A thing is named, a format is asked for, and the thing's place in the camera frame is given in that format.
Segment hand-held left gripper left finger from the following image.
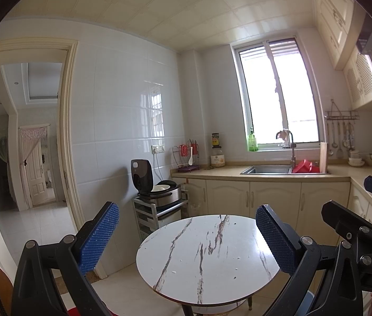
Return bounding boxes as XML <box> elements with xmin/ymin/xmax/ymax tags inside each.
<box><xmin>11</xmin><ymin>201</ymin><xmax>120</xmax><ymax>316</ymax></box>

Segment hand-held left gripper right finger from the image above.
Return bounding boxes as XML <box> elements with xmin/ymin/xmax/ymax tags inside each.
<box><xmin>256</xmin><ymin>204</ymin><xmax>367</xmax><ymax>316</ymax></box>

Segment blue plastic bin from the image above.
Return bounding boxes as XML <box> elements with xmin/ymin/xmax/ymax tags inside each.
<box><xmin>288</xmin><ymin>291</ymin><xmax>315</xmax><ymax>316</ymax></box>

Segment stack of white bowls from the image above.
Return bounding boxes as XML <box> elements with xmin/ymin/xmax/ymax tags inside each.
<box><xmin>348</xmin><ymin>150</ymin><xmax>365</xmax><ymax>166</ymax></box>

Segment metal storage cart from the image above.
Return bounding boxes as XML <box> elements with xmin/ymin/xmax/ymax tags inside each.
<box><xmin>133</xmin><ymin>191</ymin><xmax>190</xmax><ymax>241</ymax></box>

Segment cream base cabinets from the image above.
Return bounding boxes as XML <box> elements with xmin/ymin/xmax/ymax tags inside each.
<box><xmin>171</xmin><ymin>166</ymin><xmax>372</xmax><ymax>234</ymax></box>

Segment wooden cutting board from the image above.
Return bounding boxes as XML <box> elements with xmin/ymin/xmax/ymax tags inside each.
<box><xmin>318</xmin><ymin>142</ymin><xmax>329</xmax><ymax>173</ymax></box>

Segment red plastic basin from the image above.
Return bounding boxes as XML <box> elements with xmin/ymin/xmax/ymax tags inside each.
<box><xmin>292</xmin><ymin>160</ymin><xmax>320</xmax><ymax>174</ymax></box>

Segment row of hanging utensils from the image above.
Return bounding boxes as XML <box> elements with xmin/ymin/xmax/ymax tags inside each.
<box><xmin>326</xmin><ymin>120</ymin><xmax>354</xmax><ymax>159</ymax></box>

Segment steel sink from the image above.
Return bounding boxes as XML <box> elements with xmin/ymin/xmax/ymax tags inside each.
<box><xmin>240</xmin><ymin>165</ymin><xmax>329</xmax><ymax>176</ymax></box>

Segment black silver rice cooker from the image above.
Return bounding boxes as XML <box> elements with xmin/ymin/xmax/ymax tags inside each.
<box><xmin>131</xmin><ymin>159</ymin><xmax>182</xmax><ymax>206</ymax></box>

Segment steel faucet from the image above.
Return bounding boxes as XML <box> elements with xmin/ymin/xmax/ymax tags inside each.
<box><xmin>275</xmin><ymin>131</ymin><xmax>296</xmax><ymax>170</ymax></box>

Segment red cushion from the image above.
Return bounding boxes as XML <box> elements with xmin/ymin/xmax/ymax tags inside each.
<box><xmin>66</xmin><ymin>306</ymin><xmax>111</xmax><ymax>316</ymax></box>

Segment metal utensil rack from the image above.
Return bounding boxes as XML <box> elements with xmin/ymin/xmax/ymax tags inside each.
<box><xmin>324</xmin><ymin>99</ymin><xmax>360</xmax><ymax>121</ymax></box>

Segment white panel door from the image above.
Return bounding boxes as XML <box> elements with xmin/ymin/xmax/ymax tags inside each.
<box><xmin>19</xmin><ymin>125</ymin><xmax>50</xmax><ymax>208</ymax></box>

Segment round marble table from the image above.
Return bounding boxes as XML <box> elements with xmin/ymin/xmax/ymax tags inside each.
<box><xmin>136</xmin><ymin>215</ymin><xmax>281</xmax><ymax>316</ymax></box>

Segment glass jar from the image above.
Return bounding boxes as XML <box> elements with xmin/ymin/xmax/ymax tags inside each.
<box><xmin>210</xmin><ymin>147</ymin><xmax>226</xmax><ymax>168</ymax></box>

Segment green soap bottle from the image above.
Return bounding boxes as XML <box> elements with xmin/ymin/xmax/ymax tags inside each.
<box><xmin>247</xmin><ymin>128</ymin><xmax>259</xmax><ymax>152</ymax></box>

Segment lattice door cabinet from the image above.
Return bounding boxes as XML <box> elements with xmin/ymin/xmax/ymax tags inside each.
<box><xmin>343</xmin><ymin>48</ymin><xmax>372</xmax><ymax>111</ymax></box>

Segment pink lace curtain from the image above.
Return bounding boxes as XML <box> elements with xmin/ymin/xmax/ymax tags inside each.
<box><xmin>18</xmin><ymin>124</ymin><xmax>49</xmax><ymax>165</ymax></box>

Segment sliding window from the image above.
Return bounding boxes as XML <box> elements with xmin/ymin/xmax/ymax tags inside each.
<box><xmin>230</xmin><ymin>38</ymin><xmax>325</xmax><ymax>152</ymax></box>

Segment cream door frame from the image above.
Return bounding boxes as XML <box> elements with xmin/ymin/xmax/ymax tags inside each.
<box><xmin>0</xmin><ymin>38</ymin><xmax>79</xmax><ymax>228</ymax></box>

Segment red wire cup rack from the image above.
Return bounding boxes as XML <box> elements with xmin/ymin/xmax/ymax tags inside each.
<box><xmin>172</xmin><ymin>140</ymin><xmax>201</xmax><ymax>172</ymax></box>

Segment cream wall cabinets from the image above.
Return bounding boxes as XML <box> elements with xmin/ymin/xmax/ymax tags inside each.
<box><xmin>311</xmin><ymin>0</ymin><xmax>359</xmax><ymax>70</ymax></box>

